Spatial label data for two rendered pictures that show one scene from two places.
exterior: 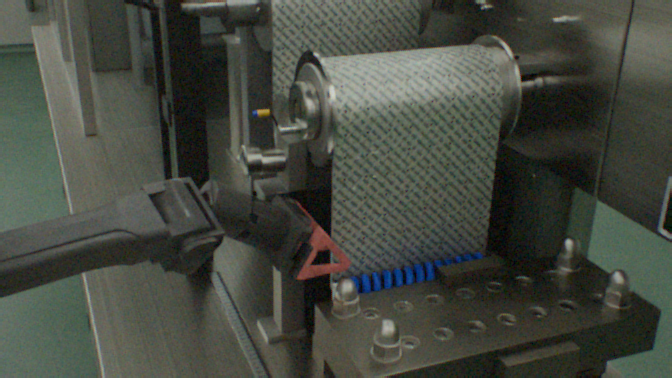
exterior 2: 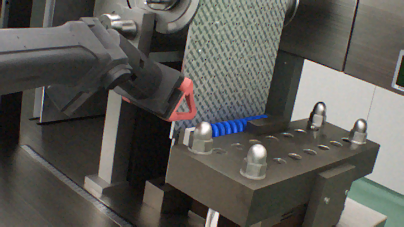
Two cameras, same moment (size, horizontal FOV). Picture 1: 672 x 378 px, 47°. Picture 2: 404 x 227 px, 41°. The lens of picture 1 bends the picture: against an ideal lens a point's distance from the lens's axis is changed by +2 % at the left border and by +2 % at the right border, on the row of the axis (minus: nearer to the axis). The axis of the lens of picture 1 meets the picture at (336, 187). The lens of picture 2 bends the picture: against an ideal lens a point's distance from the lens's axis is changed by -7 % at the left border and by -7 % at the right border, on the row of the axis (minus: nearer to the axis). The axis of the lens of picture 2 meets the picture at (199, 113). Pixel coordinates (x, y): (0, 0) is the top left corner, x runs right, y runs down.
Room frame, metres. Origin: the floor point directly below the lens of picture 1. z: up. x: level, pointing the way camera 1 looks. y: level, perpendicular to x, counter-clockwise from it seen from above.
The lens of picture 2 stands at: (0.08, 0.36, 1.34)
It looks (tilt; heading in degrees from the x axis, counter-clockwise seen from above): 18 degrees down; 333
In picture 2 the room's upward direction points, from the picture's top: 11 degrees clockwise
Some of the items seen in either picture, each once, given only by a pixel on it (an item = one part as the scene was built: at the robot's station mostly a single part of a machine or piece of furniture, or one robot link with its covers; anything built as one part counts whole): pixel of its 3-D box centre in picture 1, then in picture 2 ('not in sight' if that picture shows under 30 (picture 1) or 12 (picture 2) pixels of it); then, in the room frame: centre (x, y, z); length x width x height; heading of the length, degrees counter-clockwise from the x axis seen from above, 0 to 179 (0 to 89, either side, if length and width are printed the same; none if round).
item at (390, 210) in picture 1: (414, 212); (230, 77); (0.90, -0.10, 1.11); 0.23 x 0.01 x 0.18; 113
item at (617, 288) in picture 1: (618, 286); (359, 130); (0.83, -0.36, 1.05); 0.04 x 0.04 x 0.04
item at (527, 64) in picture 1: (519, 62); not in sight; (1.03, -0.25, 1.28); 0.06 x 0.05 x 0.02; 113
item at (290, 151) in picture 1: (279, 239); (116, 101); (0.93, 0.08, 1.05); 0.06 x 0.05 x 0.31; 113
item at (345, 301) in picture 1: (346, 295); (202, 135); (0.79, -0.01, 1.05); 0.04 x 0.04 x 0.04
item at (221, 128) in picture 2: (420, 276); (231, 130); (0.89, -0.12, 1.03); 0.21 x 0.04 x 0.03; 113
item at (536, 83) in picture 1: (512, 87); not in sight; (1.03, -0.24, 1.25); 0.07 x 0.04 x 0.04; 113
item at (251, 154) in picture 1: (250, 159); (109, 26); (0.92, 0.11, 1.18); 0.04 x 0.02 x 0.04; 23
